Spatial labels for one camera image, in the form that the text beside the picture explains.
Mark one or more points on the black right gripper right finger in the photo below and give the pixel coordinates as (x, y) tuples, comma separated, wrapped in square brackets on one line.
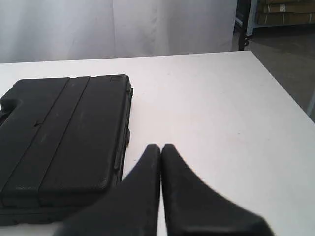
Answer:
[(192, 208)]

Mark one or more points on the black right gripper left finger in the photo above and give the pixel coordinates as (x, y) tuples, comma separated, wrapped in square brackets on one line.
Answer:
[(129, 209)]

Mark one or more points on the black plastic tool case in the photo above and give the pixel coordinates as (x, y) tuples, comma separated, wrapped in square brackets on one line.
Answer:
[(62, 145)]

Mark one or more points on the white backdrop curtain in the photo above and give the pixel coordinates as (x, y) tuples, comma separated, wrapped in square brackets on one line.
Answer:
[(45, 30)]

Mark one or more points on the black metal stand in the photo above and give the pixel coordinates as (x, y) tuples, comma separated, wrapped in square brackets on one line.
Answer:
[(243, 38)]

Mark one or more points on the blue metal shelf rack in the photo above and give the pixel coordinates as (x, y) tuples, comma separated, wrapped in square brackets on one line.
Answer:
[(252, 14)]

